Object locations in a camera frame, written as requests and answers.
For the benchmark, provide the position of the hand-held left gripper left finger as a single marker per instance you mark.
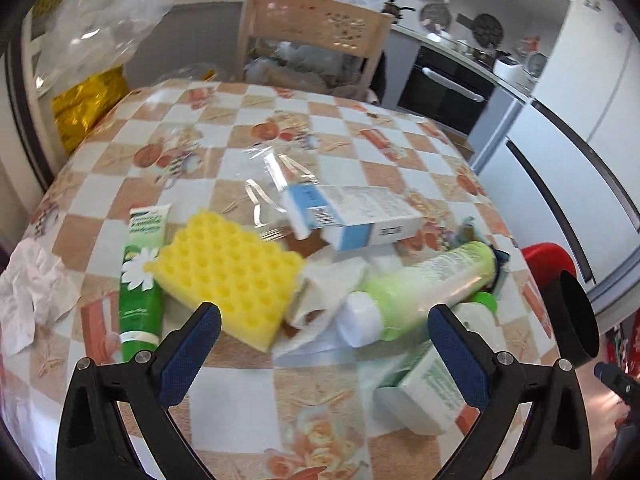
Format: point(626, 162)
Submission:
point(192, 350)

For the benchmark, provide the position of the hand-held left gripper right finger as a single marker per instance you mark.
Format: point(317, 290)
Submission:
point(460, 360)

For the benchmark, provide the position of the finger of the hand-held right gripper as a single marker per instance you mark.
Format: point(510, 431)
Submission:
point(615, 382)

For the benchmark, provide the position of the green hand cream tube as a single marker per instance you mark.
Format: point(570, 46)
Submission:
point(140, 305)

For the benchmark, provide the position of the black trash bin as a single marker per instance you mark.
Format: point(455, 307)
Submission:
point(575, 320)

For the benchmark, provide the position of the white and green carton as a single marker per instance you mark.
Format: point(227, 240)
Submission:
point(425, 390)

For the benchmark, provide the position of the yellow dimpled sponge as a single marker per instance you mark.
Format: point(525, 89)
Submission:
point(225, 270)

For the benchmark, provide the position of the light green bottle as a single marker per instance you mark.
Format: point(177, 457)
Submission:
point(425, 280)

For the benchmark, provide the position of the dark blue plastic item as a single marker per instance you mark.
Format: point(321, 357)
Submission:
point(500, 265)

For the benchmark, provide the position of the red plastic stool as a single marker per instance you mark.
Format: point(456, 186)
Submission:
point(545, 260)

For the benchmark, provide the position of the crumpled white tissue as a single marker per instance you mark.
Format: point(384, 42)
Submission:
point(30, 290)

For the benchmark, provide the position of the white and blue carton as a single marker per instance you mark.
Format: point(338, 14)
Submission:
point(365, 210)

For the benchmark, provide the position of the black built-in oven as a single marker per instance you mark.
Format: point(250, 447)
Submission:
point(440, 95)

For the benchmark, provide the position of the gold foil bag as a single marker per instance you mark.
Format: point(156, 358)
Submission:
point(85, 105)

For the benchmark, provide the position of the white refrigerator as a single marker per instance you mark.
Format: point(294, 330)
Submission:
point(575, 110)

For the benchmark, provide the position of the black jacket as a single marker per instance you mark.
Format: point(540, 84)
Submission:
point(380, 80)

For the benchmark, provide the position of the white rice cooker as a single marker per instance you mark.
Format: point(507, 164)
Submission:
point(510, 67)

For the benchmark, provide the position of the crumpled grey plastic bags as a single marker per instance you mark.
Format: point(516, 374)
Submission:
point(300, 65)

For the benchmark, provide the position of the grey kitchen counter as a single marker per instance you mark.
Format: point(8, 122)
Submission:
point(200, 35)

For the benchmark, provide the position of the black round baking pan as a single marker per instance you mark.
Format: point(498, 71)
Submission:
point(486, 27)

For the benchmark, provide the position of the large clear plastic bag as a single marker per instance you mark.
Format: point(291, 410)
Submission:
point(110, 15)

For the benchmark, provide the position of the grey round trivet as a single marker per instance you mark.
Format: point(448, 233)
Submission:
point(436, 15)

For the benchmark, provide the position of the beige carved chair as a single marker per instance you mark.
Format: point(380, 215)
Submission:
point(310, 15)

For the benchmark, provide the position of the black cooking pot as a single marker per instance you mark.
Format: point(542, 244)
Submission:
point(395, 8)

